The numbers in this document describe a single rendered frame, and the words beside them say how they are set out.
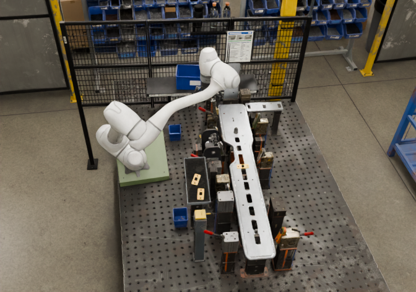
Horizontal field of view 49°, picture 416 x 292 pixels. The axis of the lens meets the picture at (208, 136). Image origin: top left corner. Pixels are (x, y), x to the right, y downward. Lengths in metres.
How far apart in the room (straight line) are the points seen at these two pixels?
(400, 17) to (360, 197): 2.26
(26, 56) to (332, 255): 3.53
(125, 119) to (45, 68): 2.68
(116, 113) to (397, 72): 4.31
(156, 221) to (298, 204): 1.01
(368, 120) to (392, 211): 1.24
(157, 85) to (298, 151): 1.25
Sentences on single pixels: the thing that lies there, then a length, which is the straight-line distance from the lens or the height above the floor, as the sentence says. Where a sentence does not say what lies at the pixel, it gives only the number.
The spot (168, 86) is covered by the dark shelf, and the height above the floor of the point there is 1.03.
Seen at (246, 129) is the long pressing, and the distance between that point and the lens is 3.40.
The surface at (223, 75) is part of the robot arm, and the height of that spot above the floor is 1.82.
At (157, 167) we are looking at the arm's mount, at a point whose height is 0.79.
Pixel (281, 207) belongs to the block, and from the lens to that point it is 2.91.
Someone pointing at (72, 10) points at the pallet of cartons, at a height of 0.61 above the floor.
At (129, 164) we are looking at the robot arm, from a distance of 3.13.
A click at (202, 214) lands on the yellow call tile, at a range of 2.66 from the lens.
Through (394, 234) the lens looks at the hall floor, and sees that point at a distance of 4.35.
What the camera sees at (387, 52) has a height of 0.28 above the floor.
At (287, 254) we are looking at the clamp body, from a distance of 2.91.
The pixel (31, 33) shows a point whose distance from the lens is 4.92.
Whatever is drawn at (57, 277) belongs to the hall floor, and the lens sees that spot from 3.92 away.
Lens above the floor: 3.30
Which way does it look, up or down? 44 degrees down
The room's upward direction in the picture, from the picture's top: 2 degrees clockwise
